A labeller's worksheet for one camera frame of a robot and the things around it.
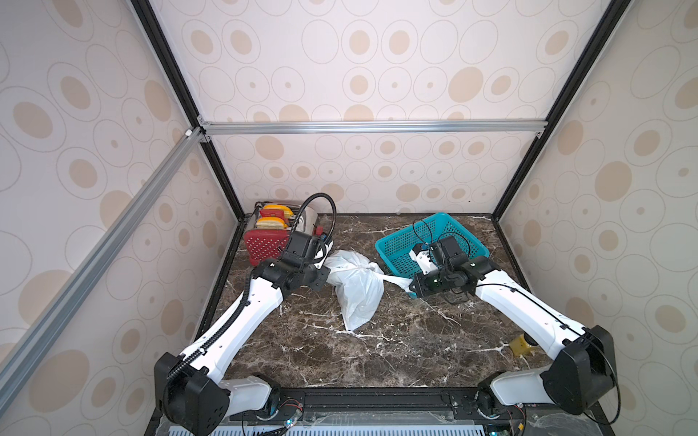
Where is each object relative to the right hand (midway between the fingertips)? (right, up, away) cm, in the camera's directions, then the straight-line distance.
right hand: (411, 290), depth 81 cm
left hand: (-26, +7, -2) cm, 27 cm away
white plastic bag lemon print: (-16, +2, -7) cm, 17 cm away
